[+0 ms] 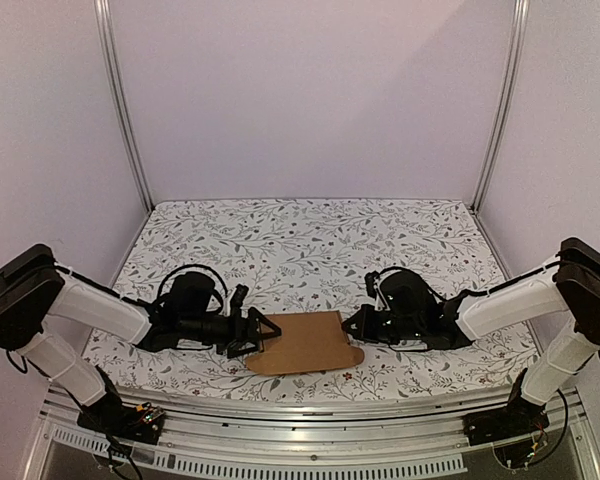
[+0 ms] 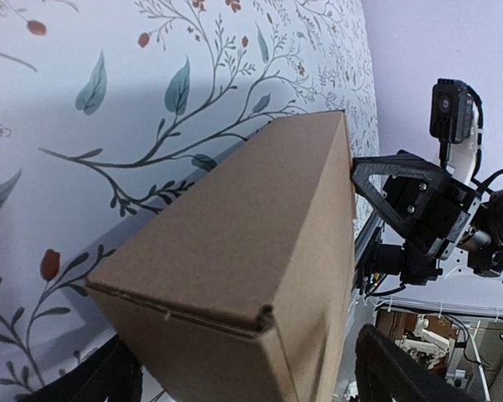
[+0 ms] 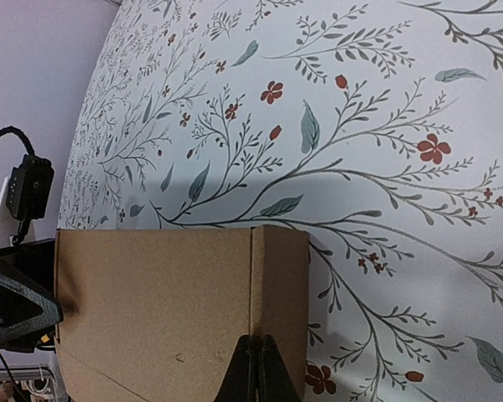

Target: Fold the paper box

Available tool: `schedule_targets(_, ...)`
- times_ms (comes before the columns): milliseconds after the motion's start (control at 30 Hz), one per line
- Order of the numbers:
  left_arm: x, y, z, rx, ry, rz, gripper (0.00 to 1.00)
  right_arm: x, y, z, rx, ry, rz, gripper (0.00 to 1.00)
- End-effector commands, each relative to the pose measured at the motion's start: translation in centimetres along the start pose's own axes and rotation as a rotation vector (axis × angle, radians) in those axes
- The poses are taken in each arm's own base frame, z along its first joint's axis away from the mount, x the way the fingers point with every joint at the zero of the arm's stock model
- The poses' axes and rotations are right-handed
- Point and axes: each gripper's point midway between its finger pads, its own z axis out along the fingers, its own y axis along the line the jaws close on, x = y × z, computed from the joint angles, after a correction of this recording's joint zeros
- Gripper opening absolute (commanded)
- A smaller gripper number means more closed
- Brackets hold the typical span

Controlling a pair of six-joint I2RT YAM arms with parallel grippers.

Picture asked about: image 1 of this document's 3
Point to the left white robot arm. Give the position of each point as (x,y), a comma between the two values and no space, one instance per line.
(35,288)

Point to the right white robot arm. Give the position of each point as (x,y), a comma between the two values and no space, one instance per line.
(567,285)

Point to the brown cardboard box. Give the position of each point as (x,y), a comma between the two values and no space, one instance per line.
(309,342)

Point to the left aluminium frame post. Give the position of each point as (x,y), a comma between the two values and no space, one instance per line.
(113,72)

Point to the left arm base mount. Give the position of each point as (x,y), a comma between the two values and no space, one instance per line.
(108,415)

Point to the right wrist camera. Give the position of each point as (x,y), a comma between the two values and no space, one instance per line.
(371,279)

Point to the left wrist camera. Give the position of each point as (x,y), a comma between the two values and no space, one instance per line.
(237,299)

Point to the floral patterned table mat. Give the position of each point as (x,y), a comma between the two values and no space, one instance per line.
(300,256)

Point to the aluminium frame post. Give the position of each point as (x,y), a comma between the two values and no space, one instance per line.
(512,65)
(113,72)

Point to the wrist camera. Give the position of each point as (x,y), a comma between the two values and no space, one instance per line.
(371,279)
(237,299)

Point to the right aluminium frame post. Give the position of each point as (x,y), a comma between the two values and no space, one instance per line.
(512,65)

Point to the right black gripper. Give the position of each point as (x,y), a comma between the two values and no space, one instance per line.
(375,329)

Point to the aluminium front rail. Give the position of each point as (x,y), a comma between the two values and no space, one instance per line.
(207,438)

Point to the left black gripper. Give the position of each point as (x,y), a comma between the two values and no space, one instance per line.
(237,339)

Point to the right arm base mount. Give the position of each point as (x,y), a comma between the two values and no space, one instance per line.
(517,417)

